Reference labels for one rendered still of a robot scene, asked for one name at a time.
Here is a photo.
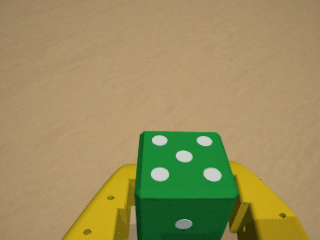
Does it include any green die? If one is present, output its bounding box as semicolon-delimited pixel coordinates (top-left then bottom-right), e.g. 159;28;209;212
134;131;239;240

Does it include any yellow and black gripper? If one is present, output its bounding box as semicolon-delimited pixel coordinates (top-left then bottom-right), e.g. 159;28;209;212
61;161;309;240

